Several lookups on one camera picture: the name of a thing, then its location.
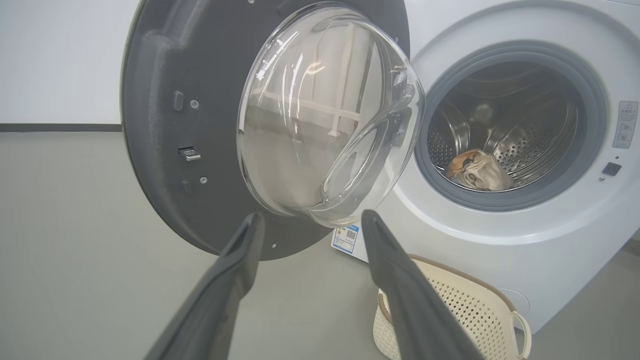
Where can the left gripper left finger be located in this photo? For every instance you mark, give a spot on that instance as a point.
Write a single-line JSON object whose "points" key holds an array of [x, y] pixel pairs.
{"points": [[220, 300]]}

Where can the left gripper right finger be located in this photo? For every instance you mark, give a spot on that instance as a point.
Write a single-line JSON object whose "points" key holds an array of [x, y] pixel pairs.
{"points": [[410, 310]]}

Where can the cream white garment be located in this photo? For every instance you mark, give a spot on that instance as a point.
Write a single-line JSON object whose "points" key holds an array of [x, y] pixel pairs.
{"points": [[490, 175]]}

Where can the black round glass washer door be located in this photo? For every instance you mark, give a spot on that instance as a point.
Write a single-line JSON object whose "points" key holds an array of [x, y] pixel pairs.
{"points": [[200, 75]]}

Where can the white front-load washing machine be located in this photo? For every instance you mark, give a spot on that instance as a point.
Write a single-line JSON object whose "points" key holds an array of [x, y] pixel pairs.
{"points": [[500, 240]]}

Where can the stainless steel washing machine drum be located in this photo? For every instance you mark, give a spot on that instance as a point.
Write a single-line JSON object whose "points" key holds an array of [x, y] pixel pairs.
{"points": [[540, 130]]}

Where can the black door lock socket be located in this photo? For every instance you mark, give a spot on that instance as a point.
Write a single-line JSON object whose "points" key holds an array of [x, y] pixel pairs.
{"points": [[611, 169]]}

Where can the cream perforated laundry basket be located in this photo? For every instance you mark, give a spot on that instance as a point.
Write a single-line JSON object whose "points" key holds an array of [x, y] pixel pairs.
{"points": [[475, 310]]}

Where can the blue energy label sticker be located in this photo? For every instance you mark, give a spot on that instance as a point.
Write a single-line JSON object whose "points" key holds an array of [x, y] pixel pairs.
{"points": [[345, 239]]}

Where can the round white filter cover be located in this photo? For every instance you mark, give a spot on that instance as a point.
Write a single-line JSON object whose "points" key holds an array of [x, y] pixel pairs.
{"points": [[517, 302]]}

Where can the grey warning sticker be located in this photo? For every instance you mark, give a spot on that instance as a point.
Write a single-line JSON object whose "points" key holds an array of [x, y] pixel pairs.
{"points": [[625, 125]]}

